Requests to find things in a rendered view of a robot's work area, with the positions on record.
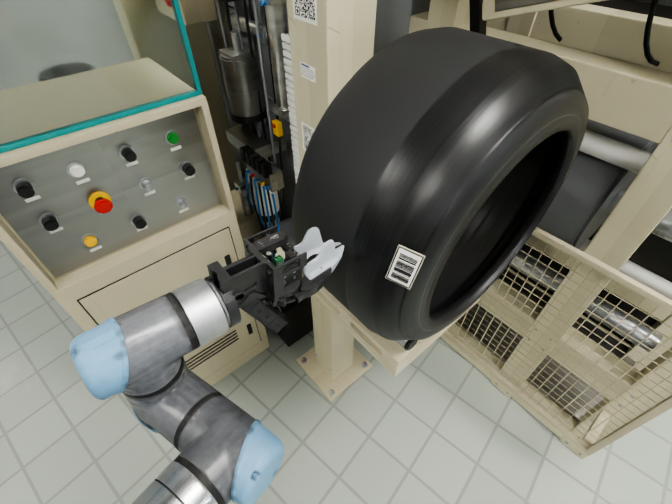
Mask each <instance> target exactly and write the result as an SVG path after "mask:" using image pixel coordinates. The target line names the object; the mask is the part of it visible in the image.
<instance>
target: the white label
mask: <svg viewBox="0 0 672 504"><path fill-rule="evenodd" d="M424 259H425V256H424V255H422V254H420V253H417V252H415V251H413V250H411V249H408V248H406V247H404V246H402V245H400V244H399V245H398V247H397V250H396V252H395V255H394V257H393V259H392V262H391V264H390V267H389V269H388V272H387V274H386V277H385V278H386V279H389V280H391V281H393V282H395V283H397V284H399V285H401V286H403V287H405V288H407V289H409V290H410V288H411V286H412V284H413V282H414V280H415V278H416V276H417V274H418V271H419V269H420V267H421V265H422V263H423V261H424Z"/></svg>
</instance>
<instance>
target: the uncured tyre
mask: <svg viewBox="0 0 672 504"><path fill-rule="evenodd" d="M588 116H589V107H588V102H587V99H586V96H585V93H584V90H583V87H582V84H581V81H580V78H579V75H578V73H577V71H576V70H575V68H574V67H572V66H571V65H570V64H568V63H567V62H565V61H564V60H563V59H561V58H560V57H558V56H557V55H555V54H553V53H551V52H547V51H544V50H540V49H536V48H532V47H529V46H525V45H521V44H517V43H514V42H510V41H506V40H502V39H499V38H495V37H491V36H488V35H484V34H480V33H476V32H473V31H469V30H465V29H461V28H457V27H440V28H431V29H424V30H419V31H415V32H412V33H410V34H407V35H405V36H403V37H401V38H399V39H397V40H395V41H394V42H392V43H390V44H389V45H387V46H386V47H384V48H383V49H382V50H380V51H379V52H378V53H376V54H375V55H374V56H373V57H372V58H371V59H369V60H368V61H367V62H366V63H365V64H364V65H363V66H362V67H361V68H360V69H359V70H358V71H357V72H356V73H355V74H354V75H353V77H352V78H351V79H350V80H349V81H348V82H347V83H346V85H345V86H344V87H343V88H342V89H341V90H340V92H339V93H338V94H337V95H336V97H335V98H334V99H333V101H332V102H331V104H330V105H329V107H328V108H327V110H326V111H325V113H324V114H323V116H322V118H321V119H320V121H319V123H318V125H317V127H316V129H315V131H314V133H313V135H312V137H311V139H310V141H309V144H308V146H307V149H306V151H305V154H304V157H303V160H302V164H301V167H300V171H299V175H298V179H297V183H296V188H295V193H294V199H293V209H292V227H293V235H294V240H295V244H296V245H298V244H300V243H301V242H302V241H303V238H304V236H305V234H306V232H307V230H308V229H310V228H312V227H317V228H318V229H319V231H320V234H321V238H322V241H323V243H325V242H327V241H328V240H333V241H334V242H340V243H341V244H342V245H344V251H343V254H342V257H341V259H340V261H339V263H338V264H337V266H336V268H335V269H334V271H333V272H332V273H331V276H330V277H329V279H328V280H327V281H326V283H325V284H324V286H323V287H324V288H325V289H326V290H327V291H329V292H330V293H331V294H332V295H333V296H334V297H335V298H336V299H337V300H338V301H339V302H340V303H341V304H342V305H343V306H344V307H345V308H346V309H348V310H349V311H350V312H351V313H352V314H353V315H354V316H355V317H356V318H357V319H358V320H359V321H360V322H361V323H362V324H363V325H364V326H365V327H367V328H368V329H369V330H370V331H372V332H374V333H376V334H378V335H380V336H381V337H383V338H385V339H388V340H393V341H396V340H422V339H426V338H428V337H431V336H433V335H435V334H437V333H438V332H440V331H441V330H443V329H444V328H446V327H447V326H449V325H450V324H451V323H453V322H454V321H455V320H456V319H458V318H459V317H460V316H461V315H462V314H463V313H464V312H466V311H467V310H468V309H469V308H470V307H471V306H472V305H473V304H474V303H475V302H476V301H477V300H478V299H479V298H480V297H481V296H482V295H483V294H484V293H485V292H486V291H487V289H488V288H489V287H490V286H491V285H492V284H493V283H494V282H495V281H496V279H497V278H498V277H499V276H500V275H501V274H502V272H503V271H504V270H505V269H506V267H507V266H508V265H509V264H510V263H511V261H512V260H513V259H514V258H515V256H516V255H517V254H518V252H519V251H520V250H521V248H522V247H523V246H524V244H525V243H526V241H527V240H528V239H529V237H530V236H531V234H532V233H533V231H534V230H535V229H536V227H537V226H538V224H539V223H540V221H541V220H542V218H543V216H544V215H545V213H546V212H547V210H548V209H549V207H550V205H551V204H552V202H553V200H554V199H555V197H556V195H557V193H558V192H559V190H560V188H561V186H562V185H563V183H564V181H565V179H566V177H567V175H568V173H569V171H570V169H571V167H572V165H573V163H574V160H575V158H576V156H577V154H578V151H579V149H580V146H581V143H582V141H583V138H584V134H585V131H586V127H587V123H588ZM399 244H400V245H402V246H404V247H406V248H408V249H411V250H413V251H415V252H417V253H420V254H422V255H424V256H425V259H424V261H423V263H422V265H421V267H420V269H419V271H418V274H417V276H416V278H415V280H414V282H413V284H412V286H411V288H410V290H409V289H407V288H405V287H403V286H401V285H399V284H397V283H395V282H393V281H391V280H389V279H386V278H385V277H386V274H387V272H388V269H389V267H390V264H391V262H392V259H393V257H394V255H395V252H396V250H397V247H398V245H399Z"/></svg>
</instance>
